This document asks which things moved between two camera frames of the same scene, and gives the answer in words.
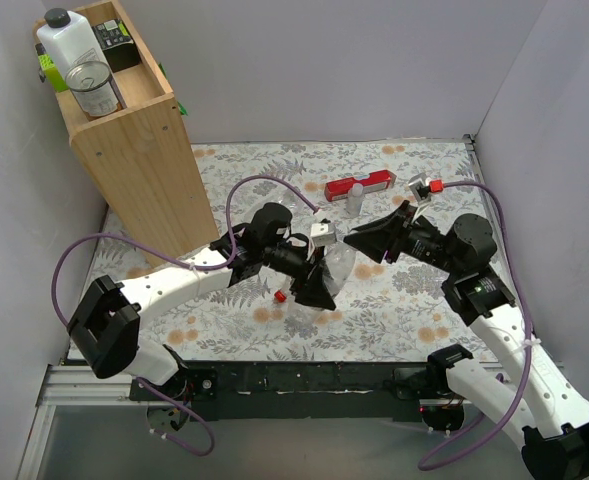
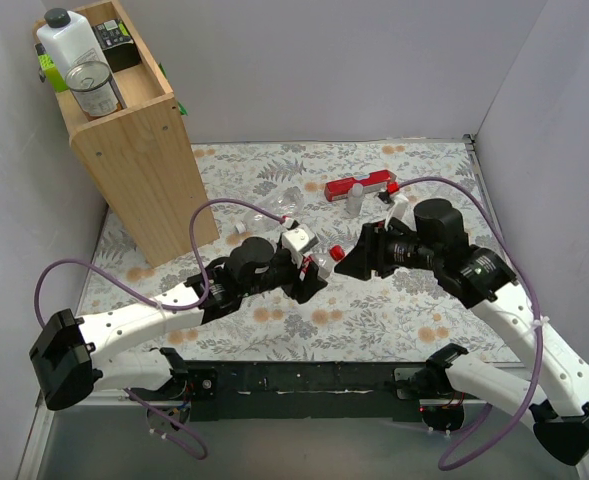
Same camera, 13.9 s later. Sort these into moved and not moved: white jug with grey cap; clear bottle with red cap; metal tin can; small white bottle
Moved: clear bottle with red cap
Not moved: metal tin can; small white bottle; white jug with grey cap
